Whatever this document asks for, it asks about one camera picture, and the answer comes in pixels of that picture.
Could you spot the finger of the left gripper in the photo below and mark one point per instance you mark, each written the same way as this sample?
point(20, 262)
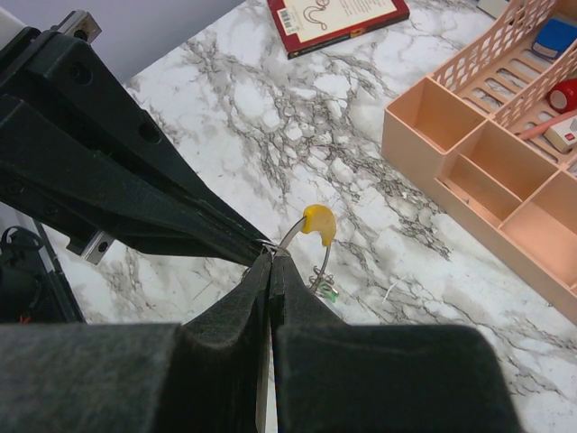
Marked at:
point(63, 79)

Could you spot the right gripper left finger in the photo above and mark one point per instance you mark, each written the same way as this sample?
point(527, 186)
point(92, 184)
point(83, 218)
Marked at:
point(209, 375)

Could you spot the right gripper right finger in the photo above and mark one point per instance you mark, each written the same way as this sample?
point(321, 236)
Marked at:
point(334, 377)

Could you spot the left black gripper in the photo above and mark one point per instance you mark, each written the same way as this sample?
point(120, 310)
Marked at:
point(84, 194)

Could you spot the red book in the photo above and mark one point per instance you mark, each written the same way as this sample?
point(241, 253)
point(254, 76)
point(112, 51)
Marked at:
point(305, 26)

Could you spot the peach desk organizer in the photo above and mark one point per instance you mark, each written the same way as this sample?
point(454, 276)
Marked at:
point(466, 135)

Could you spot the small white red box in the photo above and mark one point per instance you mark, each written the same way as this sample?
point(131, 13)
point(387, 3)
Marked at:
point(563, 135)

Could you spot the blue toy block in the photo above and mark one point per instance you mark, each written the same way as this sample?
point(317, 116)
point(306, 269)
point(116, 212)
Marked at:
point(554, 38)

